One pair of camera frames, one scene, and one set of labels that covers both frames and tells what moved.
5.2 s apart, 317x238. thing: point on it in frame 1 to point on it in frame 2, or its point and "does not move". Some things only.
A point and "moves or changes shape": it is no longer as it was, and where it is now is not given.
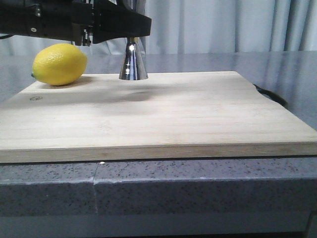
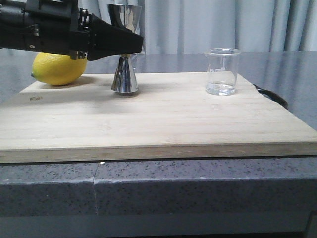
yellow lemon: [59, 64] does not move
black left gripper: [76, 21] to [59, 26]
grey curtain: [204, 26] does not move
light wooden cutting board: [165, 116] does not move
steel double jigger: [133, 67] moves or changes shape
